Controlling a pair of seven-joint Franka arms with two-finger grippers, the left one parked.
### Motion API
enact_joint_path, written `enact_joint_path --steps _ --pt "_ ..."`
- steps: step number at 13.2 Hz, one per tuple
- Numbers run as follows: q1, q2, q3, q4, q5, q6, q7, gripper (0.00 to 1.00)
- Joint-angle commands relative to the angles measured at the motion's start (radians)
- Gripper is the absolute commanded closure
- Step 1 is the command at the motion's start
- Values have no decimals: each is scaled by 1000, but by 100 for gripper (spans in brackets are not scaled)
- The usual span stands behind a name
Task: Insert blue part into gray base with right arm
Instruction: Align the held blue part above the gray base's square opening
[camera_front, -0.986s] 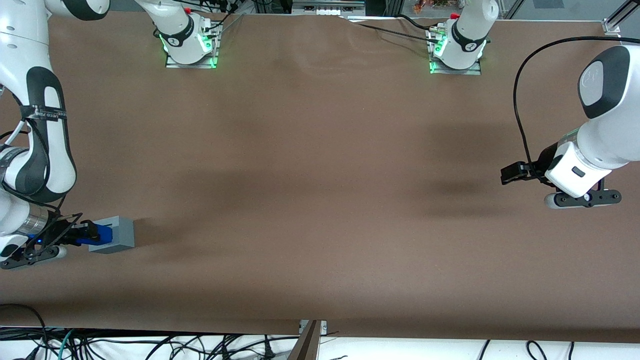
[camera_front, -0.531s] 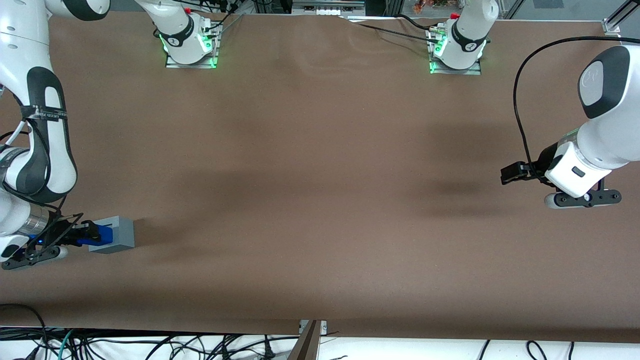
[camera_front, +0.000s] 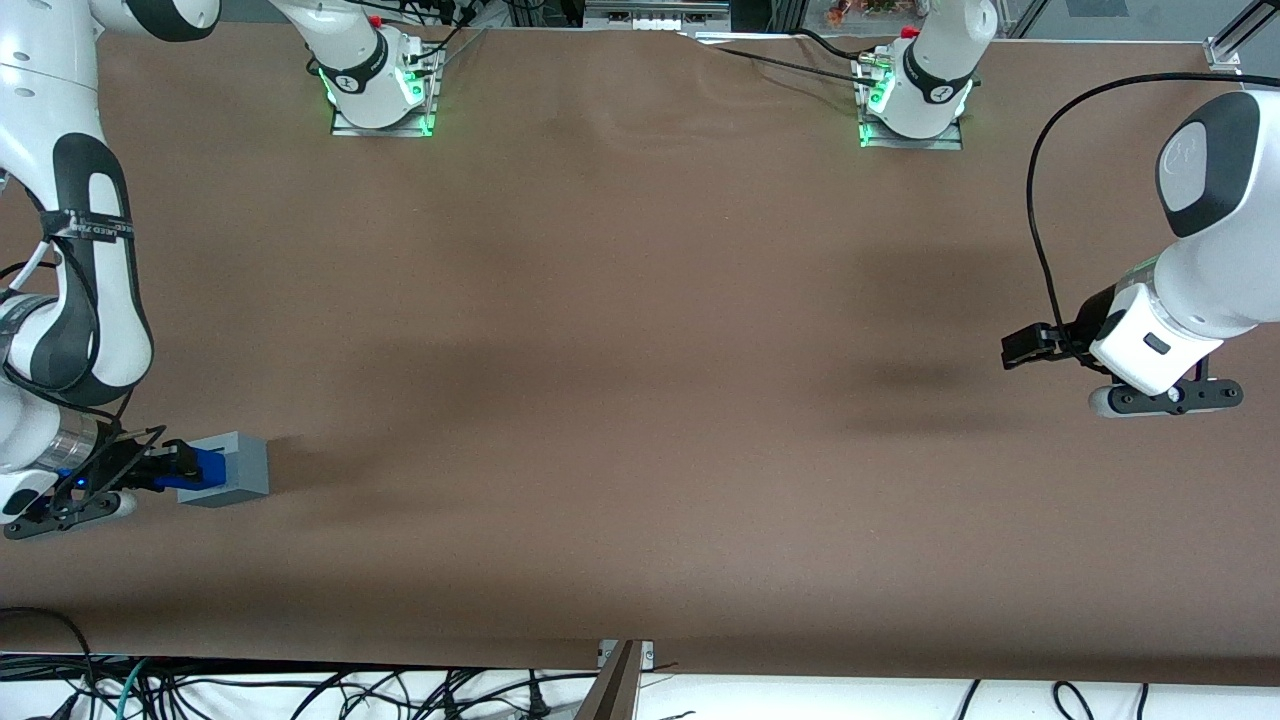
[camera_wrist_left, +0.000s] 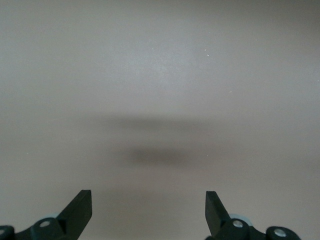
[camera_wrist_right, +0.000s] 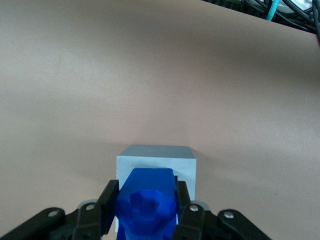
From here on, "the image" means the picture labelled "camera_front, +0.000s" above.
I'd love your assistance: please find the blue plastic insert part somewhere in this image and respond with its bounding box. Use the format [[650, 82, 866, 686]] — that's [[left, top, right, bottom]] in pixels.
[[178, 447, 228, 492]]

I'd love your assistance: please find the gray square base block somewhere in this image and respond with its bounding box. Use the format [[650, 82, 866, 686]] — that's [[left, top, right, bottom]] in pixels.
[[177, 431, 270, 509]]

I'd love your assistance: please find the brown table cover mat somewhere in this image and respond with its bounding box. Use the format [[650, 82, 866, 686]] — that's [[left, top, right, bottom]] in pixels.
[[0, 22, 1280, 687]]

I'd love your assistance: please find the brown wooden beam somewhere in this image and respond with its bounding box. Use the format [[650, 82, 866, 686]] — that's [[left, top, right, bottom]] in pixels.
[[574, 640, 643, 720]]

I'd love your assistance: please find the white power strip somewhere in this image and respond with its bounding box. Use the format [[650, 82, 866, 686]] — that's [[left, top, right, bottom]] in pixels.
[[584, 0, 732, 32]]

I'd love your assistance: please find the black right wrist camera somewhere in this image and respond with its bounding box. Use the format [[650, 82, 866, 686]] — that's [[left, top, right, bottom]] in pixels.
[[3, 488, 138, 542]]

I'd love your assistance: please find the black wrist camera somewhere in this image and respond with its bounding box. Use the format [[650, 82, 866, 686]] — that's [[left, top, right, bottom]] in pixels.
[[1088, 378, 1244, 419], [3, 488, 138, 542]]

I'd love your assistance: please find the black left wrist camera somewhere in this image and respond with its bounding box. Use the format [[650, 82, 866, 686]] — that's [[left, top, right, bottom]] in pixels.
[[1088, 378, 1244, 419]]

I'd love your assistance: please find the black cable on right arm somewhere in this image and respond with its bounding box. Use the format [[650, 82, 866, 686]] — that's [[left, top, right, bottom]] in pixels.
[[0, 230, 171, 451]]

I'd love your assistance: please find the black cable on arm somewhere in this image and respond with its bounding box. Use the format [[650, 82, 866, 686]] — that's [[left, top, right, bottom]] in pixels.
[[0, 230, 171, 451], [1027, 72, 1246, 361]]

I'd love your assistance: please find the black looped floor cable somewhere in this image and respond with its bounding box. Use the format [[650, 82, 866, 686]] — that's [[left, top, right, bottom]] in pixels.
[[0, 606, 97, 720]]

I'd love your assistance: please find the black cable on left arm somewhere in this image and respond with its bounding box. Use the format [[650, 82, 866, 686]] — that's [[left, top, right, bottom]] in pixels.
[[1027, 72, 1246, 361]]

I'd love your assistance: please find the teal floor cable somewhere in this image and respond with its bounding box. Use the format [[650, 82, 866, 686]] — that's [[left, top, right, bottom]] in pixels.
[[112, 657, 153, 720]]

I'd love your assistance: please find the aluminium frame profile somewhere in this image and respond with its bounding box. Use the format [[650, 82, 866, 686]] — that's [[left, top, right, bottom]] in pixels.
[[1204, 0, 1280, 74]]

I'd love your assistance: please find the black cable across table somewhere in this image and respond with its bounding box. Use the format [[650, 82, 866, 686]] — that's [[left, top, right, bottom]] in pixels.
[[690, 28, 873, 83]]

